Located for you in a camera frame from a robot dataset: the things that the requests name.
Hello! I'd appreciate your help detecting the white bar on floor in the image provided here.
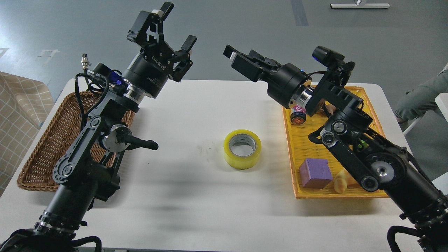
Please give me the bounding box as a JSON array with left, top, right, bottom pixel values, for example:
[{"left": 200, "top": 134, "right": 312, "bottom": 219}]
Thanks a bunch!
[{"left": 330, "top": 0, "right": 390, "bottom": 9}]

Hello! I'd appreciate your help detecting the beige checkered cloth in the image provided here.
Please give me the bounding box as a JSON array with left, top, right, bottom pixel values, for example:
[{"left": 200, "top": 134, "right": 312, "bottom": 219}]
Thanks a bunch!
[{"left": 0, "top": 72, "right": 54, "bottom": 193}]

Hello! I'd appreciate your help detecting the brown toy animal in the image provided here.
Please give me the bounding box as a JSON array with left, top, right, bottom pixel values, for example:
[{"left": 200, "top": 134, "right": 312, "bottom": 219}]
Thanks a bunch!
[{"left": 322, "top": 104, "right": 337, "bottom": 118}]

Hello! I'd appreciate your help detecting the person grey sleeve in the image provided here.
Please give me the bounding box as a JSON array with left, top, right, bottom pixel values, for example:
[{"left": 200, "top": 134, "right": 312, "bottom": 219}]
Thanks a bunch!
[{"left": 394, "top": 69, "right": 448, "bottom": 124}]

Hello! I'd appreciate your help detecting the yellow tape roll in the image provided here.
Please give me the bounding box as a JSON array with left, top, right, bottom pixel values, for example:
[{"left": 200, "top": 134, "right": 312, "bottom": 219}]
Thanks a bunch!
[{"left": 223, "top": 129, "right": 262, "bottom": 170}]

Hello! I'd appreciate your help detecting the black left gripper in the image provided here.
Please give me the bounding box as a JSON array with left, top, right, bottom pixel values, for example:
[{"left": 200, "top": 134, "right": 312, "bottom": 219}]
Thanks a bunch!
[{"left": 122, "top": 2, "right": 197, "bottom": 98}]

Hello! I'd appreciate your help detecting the toy croissant bread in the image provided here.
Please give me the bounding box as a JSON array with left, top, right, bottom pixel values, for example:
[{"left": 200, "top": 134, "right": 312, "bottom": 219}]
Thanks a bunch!
[{"left": 334, "top": 169, "right": 359, "bottom": 194}]

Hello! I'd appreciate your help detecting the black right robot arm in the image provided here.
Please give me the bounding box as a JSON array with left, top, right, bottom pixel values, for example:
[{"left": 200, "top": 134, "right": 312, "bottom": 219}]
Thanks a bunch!
[{"left": 223, "top": 45, "right": 448, "bottom": 252}]

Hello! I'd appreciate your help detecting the small soda can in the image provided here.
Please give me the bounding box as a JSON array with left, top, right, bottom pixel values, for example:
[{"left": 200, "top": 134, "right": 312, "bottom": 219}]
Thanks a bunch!
[{"left": 290, "top": 105, "right": 307, "bottom": 125}]

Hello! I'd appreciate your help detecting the orange toy carrot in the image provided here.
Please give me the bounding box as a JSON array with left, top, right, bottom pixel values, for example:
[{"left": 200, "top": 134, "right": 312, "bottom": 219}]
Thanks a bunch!
[{"left": 356, "top": 139, "right": 369, "bottom": 151}]

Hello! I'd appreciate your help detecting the brown wicker basket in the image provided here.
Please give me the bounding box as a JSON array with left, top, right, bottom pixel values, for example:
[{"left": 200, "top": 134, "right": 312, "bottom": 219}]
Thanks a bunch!
[{"left": 16, "top": 92, "right": 138, "bottom": 192}]

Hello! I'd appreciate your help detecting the purple cube block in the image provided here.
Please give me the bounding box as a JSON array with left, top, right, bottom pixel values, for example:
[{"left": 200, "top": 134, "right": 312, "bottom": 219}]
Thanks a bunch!
[{"left": 299, "top": 158, "right": 333, "bottom": 189}]

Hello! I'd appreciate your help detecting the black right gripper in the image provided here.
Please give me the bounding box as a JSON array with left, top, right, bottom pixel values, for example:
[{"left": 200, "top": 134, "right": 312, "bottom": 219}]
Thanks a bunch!
[{"left": 223, "top": 45, "right": 312, "bottom": 109}]

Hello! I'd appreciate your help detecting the yellow plastic basket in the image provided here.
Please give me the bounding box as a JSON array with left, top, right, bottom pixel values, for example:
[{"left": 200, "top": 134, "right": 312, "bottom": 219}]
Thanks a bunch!
[{"left": 282, "top": 108, "right": 388, "bottom": 199}]

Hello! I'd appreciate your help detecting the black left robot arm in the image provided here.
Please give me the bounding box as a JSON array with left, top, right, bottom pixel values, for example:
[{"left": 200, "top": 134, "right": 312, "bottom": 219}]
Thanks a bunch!
[{"left": 1, "top": 2, "right": 197, "bottom": 252}]

